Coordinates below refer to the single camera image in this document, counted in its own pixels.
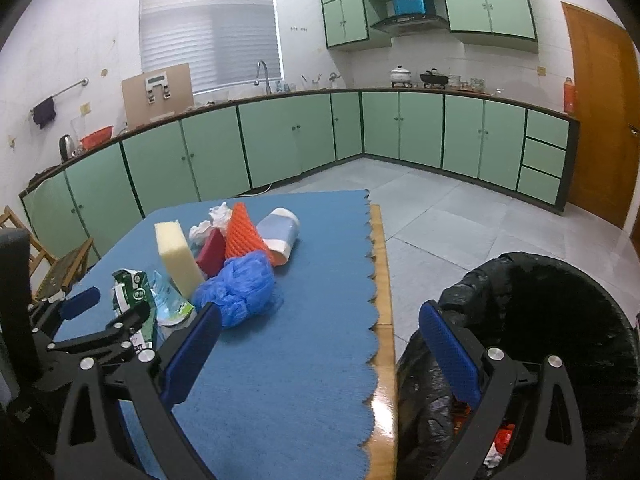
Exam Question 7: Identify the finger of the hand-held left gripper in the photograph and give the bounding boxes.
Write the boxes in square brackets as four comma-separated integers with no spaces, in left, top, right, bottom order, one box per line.
[46,302,156,362]
[27,286,102,335]

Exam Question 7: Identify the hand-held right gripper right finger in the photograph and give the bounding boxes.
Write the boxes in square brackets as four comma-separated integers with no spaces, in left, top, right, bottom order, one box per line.
[419,300,587,480]

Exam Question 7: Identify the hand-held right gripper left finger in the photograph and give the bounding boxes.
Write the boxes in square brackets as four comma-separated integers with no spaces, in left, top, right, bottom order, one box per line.
[55,302,222,480]

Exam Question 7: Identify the green and white snack wrapper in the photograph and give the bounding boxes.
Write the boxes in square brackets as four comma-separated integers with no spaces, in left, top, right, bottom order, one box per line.
[111,269,157,352]

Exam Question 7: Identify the blue plastic bag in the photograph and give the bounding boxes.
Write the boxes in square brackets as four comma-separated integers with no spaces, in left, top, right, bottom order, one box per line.
[192,251,283,329]

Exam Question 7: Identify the white tissue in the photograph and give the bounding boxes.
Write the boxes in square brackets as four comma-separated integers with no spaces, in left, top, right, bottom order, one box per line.
[207,202,234,228]
[189,220,217,247]

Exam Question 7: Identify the black bagged trash bin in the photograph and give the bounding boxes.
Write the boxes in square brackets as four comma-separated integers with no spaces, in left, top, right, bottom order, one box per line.
[396,252,640,480]

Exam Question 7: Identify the blue and white paper cup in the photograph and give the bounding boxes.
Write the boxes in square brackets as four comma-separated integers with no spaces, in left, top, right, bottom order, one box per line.
[256,207,301,267]

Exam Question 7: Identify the wooden chair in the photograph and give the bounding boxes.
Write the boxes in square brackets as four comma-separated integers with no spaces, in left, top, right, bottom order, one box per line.
[0,205,96,306]

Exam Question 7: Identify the pale green plastic wrapper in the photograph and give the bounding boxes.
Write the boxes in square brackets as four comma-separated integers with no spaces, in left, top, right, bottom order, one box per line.
[150,271,196,327]

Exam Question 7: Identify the yellow sponge block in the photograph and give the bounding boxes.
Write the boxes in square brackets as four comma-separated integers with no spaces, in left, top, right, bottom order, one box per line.
[154,221,206,300]

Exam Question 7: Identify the red sponge block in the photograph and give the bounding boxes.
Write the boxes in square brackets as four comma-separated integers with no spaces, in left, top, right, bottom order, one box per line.
[195,229,227,278]

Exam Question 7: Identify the red plastic scrap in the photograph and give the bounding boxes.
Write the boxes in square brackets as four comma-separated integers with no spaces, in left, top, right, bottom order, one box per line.
[492,422,517,453]

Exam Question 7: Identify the blue scalloped table mat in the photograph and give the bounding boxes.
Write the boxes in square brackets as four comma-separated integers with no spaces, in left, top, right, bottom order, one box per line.
[52,189,380,480]

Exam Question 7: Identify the orange foam fruit net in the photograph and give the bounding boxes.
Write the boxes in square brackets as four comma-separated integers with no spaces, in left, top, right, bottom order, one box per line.
[224,202,278,266]

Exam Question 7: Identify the red plastic basin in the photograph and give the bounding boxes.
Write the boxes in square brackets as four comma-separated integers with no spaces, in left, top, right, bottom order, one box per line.
[80,126,113,151]

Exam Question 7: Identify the dark hanging towel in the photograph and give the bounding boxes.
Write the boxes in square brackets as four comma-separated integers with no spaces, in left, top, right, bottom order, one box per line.
[32,97,57,128]

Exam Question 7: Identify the cardboard box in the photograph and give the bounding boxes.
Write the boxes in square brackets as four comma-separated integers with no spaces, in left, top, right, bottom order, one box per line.
[121,63,194,126]

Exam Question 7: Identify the green base kitchen cabinets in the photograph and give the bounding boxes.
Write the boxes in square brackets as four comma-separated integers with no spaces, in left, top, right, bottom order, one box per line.
[20,89,581,261]

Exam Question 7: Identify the metal kitchen faucet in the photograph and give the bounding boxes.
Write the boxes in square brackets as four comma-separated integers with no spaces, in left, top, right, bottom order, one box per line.
[255,60,273,95]

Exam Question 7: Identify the wooden door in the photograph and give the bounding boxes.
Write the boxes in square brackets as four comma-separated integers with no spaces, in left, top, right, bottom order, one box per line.
[560,1,640,231]

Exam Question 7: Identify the grey window blind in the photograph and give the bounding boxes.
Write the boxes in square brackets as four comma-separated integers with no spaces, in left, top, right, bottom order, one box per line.
[139,0,283,95]

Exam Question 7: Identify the range hood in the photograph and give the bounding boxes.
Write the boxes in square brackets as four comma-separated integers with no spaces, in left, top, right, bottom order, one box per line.
[369,14,450,36]

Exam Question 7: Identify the metal towel rail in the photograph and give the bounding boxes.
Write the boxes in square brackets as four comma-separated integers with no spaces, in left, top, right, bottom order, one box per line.
[30,78,90,113]

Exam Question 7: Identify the green wall kitchen cabinets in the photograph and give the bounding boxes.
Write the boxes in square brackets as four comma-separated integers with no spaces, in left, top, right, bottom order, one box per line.
[319,0,540,53]

